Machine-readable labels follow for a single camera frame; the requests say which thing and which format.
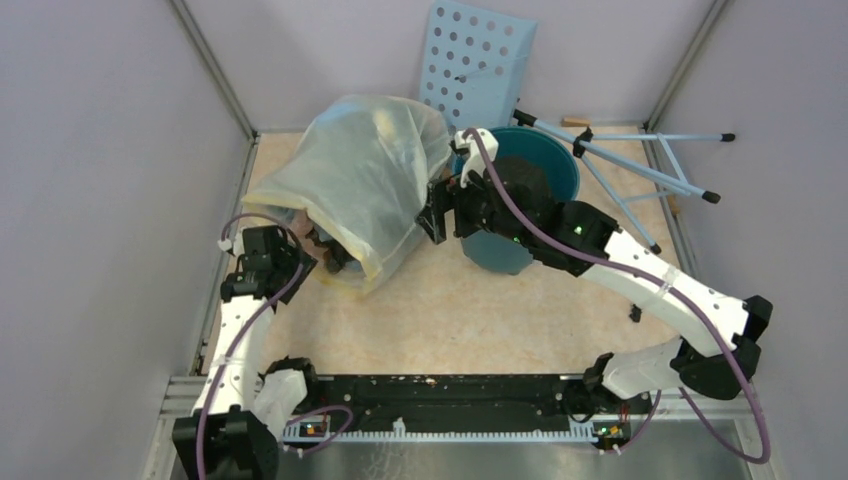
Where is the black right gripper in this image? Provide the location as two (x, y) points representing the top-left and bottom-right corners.
(415, 157), (532, 249)

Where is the translucent white plastic bag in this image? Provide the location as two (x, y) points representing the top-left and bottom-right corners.
(242, 95), (452, 295)

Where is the dark grey trash bag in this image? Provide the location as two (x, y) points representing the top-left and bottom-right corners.
(290, 210), (334, 262)

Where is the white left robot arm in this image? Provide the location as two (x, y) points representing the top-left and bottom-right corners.
(172, 225), (354, 479)

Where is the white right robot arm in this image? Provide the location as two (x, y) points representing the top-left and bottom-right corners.
(417, 156), (773, 412)

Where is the teal plastic trash bin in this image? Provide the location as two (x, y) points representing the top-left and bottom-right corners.
(460, 127), (580, 275)

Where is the light blue perforated panel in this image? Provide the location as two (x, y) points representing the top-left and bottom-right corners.
(417, 1), (538, 130)

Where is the small wooden block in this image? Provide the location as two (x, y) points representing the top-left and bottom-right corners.
(560, 116), (591, 128)

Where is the light blue folding stand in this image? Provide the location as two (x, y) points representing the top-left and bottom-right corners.
(512, 109), (736, 254)

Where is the small black clip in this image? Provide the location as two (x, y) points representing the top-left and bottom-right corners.
(628, 304), (642, 323)

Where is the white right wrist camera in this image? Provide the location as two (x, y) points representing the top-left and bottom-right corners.
(453, 128), (499, 188)

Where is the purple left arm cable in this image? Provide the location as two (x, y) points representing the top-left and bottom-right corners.
(195, 213), (306, 480)

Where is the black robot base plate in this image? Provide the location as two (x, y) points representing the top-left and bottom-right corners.
(294, 374), (651, 437)

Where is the white toothed cable rail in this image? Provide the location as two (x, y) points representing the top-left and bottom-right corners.
(281, 420), (617, 446)

